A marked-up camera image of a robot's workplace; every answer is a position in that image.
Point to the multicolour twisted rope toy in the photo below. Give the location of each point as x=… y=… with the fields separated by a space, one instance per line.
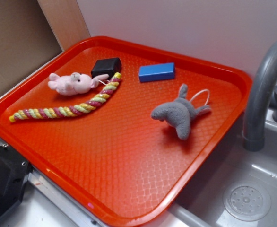
x=110 y=85

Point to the gray toy sink basin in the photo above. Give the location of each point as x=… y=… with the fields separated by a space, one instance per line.
x=200 y=204

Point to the gray curved faucet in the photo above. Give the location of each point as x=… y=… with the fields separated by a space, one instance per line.
x=260 y=98

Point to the pink plush pig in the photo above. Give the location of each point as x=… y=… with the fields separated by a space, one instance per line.
x=76 y=83

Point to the gray plush dolphin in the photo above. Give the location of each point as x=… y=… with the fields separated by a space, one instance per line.
x=181 y=112

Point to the brown cardboard panel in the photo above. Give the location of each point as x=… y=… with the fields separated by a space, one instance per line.
x=32 y=32

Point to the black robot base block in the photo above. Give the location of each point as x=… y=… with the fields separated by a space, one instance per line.
x=14 y=171

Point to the black rectangular block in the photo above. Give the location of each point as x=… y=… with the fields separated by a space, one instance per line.
x=106 y=66

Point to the blue rectangular block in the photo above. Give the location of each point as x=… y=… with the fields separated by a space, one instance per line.
x=156 y=72

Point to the round sink drain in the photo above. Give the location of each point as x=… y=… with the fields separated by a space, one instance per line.
x=246 y=201

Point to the orange plastic tray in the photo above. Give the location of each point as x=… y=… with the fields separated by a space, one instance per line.
x=120 y=164

